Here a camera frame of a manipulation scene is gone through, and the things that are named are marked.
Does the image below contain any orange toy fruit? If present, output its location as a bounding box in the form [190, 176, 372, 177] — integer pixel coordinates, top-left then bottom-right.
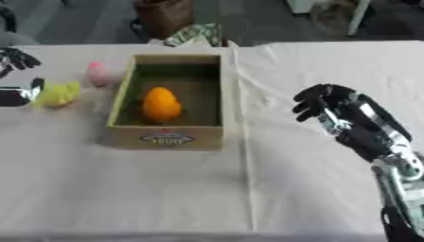
[140, 86, 185, 124]

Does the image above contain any white furniture leg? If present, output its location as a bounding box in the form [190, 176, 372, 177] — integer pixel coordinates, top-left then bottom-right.
[345, 0, 373, 37]

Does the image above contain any pink toy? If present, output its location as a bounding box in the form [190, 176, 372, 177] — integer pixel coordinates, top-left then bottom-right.
[84, 60, 113, 88]

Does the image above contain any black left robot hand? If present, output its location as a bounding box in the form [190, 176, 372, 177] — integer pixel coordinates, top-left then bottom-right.
[0, 46, 46, 108]

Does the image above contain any green patterned bag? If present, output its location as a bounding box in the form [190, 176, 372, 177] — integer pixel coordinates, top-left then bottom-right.
[162, 22, 224, 48]

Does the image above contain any brown bag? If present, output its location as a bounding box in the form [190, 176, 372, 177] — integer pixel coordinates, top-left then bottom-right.
[131, 0, 196, 42]

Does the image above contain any tan cardboard box green inside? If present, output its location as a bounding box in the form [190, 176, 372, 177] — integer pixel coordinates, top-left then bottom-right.
[96, 53, 227, 151]

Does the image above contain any yellow-green soft toy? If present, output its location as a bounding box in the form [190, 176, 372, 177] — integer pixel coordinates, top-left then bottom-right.
[31, 80, 83, 109]

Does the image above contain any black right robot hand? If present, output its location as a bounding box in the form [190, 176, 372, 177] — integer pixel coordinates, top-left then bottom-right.
[290, 83, 415, 164]

